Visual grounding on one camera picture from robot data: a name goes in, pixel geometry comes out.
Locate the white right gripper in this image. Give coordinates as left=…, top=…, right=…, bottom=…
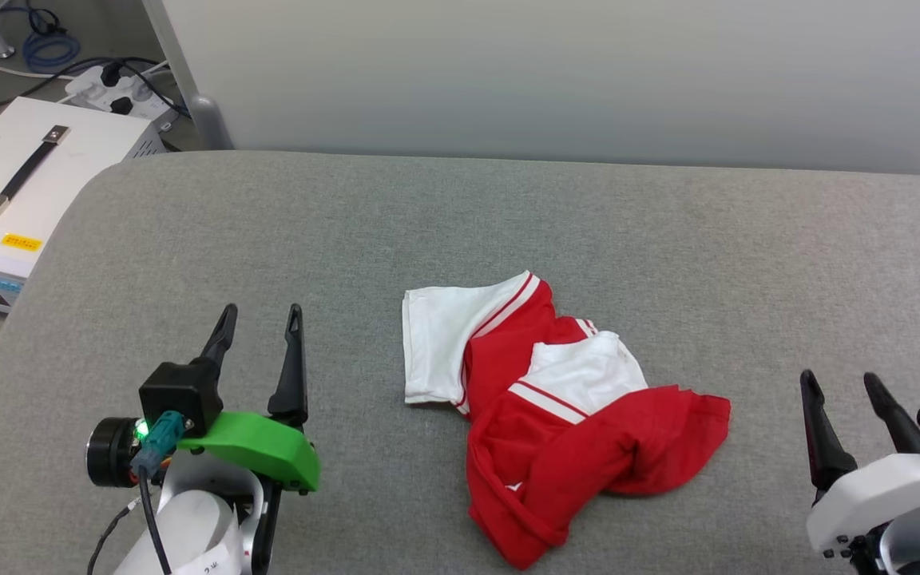
left=799, top=368, right=920, bottom=560

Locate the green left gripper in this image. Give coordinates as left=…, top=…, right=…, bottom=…
left=176, top=303, right=322, bottom=493

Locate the red and white shirt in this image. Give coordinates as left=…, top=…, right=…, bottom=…
left=402, top=270, right=732, bottom=571

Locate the white equipment box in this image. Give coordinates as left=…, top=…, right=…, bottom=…
left=0, top=96, right=168, bottom=315

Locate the white power strip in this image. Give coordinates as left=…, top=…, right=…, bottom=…
left=64, top=62, right=181, bottom=133

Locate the teal cable connector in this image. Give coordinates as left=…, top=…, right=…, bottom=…
left=130, top=411, right=186, bottom=481

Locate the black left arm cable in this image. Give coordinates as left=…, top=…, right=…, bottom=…
left=137, top=470, right=173, bottom=575

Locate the grey partition frame post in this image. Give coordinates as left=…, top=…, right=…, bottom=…
left=141, top=0, right=236, bottom=152

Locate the black power cable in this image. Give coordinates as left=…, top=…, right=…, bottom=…
left=0, top=55, right=192, bottom=121

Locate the black strap handle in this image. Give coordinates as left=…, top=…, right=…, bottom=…
left=0, top=125, right=72, bottom=221

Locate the blue coiled cable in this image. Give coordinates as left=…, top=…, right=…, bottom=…
left=22, top=6, right=82, bottom=73

